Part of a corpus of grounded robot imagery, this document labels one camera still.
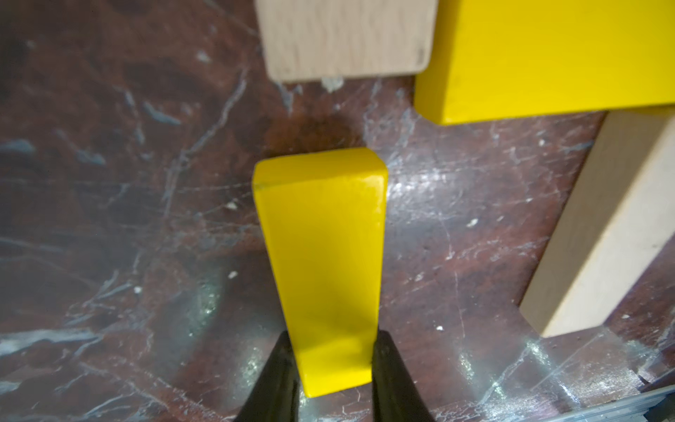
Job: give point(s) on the natural wooden block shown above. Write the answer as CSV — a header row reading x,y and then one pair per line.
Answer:
x,y
307,40
618,218

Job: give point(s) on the yellow block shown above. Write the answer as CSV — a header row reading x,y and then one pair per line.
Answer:
x,y
323,218
494,60

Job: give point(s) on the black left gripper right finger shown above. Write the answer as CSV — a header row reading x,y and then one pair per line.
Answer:
x,y
395,396

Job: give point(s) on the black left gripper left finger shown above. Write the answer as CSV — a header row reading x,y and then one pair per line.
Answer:
x,y
275,396

